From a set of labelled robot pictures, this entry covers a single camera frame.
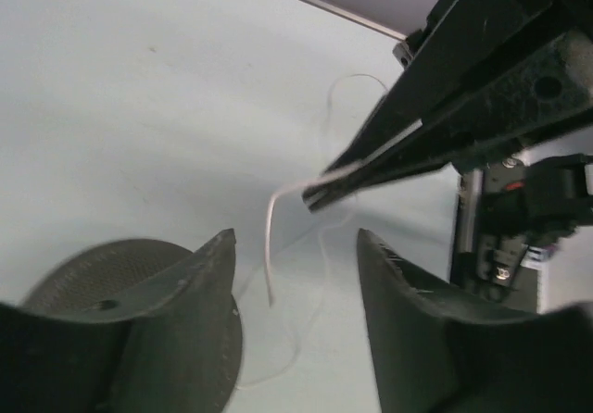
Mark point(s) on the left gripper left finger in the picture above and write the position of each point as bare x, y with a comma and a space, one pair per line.
125, 339

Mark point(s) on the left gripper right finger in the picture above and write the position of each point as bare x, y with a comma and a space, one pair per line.
436, 348

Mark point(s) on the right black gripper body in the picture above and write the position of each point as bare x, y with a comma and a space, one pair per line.
523, 225

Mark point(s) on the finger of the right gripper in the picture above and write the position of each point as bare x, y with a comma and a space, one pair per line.
540, 100
458, 36

